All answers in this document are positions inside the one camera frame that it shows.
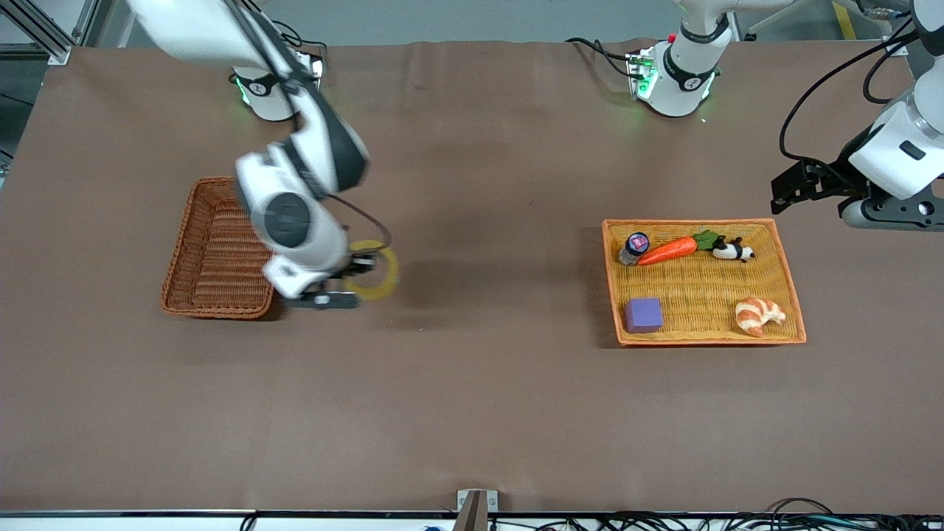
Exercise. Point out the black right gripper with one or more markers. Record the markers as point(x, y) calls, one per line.
point(362, 261)

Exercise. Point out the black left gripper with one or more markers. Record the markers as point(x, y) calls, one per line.
point(832, 181)

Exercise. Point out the yellow clear tape roll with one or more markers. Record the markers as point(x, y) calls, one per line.
point(389, 273)

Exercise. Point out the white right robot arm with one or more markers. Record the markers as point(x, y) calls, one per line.
point(295, 214)

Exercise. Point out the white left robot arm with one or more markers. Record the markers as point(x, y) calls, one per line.
point(682, 74)

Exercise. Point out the brown deep wicker basket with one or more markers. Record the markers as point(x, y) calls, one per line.
point(214, 265)

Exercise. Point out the orange flat wicker basket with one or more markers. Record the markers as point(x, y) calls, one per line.
point(708, 328)

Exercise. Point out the black white panda toy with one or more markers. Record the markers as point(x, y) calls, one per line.
point(730, 251)

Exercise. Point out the toy croissant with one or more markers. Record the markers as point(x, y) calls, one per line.
point(756, 316)

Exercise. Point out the brown table cover mat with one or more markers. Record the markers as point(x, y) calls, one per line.
point(457, 369)

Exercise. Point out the orange toy carrot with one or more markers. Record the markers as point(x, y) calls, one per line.
point(667, 251)

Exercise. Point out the small jar purple lid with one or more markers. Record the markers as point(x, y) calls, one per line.
point(634, 247)

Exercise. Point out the purple foam cube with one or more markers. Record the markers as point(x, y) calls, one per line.
point(644, 315)

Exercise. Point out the metal table edge bracket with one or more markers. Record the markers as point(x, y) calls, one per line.
point(476, 509)

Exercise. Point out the aluminium frame profile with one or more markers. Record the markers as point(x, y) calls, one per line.
point(44, 33)

